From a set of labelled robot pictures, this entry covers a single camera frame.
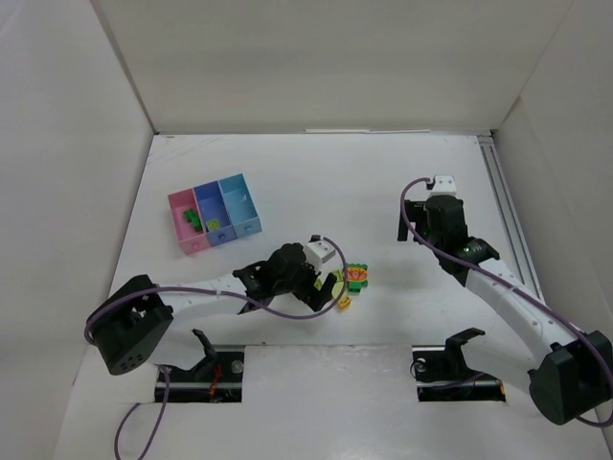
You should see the lime green small lego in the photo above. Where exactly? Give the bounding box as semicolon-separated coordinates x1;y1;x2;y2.
331;270;345;283

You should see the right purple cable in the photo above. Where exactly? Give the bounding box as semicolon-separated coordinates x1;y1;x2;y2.
399;177;613;427

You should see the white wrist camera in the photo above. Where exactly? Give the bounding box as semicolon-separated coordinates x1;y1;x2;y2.
426;174;457;196
304;236;336;266

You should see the pink drawer bin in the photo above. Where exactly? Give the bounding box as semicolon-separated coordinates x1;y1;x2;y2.
168;188;211;255

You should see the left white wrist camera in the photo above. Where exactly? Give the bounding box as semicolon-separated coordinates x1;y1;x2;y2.
304;236;336;266

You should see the white strip back edge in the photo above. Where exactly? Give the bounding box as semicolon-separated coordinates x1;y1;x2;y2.
302;128;432;135

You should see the dark green square lego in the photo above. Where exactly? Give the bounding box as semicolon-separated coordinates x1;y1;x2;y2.
183;208;198;223
189;217;202;232

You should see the orange flower oval lego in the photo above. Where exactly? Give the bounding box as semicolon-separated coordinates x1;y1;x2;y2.
345;266;368;284

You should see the dark blue drawer bin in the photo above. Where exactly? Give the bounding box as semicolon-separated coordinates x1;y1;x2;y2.
193;181;237;246

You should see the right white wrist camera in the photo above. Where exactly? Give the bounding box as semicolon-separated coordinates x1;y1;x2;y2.
426;174;457;196

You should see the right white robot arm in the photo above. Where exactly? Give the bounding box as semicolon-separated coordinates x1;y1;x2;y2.
398;195;612;426

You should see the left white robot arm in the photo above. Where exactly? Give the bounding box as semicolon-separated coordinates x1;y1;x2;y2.
83;238;343;376

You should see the aluminium rail right edge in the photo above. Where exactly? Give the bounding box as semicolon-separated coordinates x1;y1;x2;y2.
477;134;544;301

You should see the pale green curved lego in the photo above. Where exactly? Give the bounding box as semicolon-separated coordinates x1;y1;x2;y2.
331;282;346;300

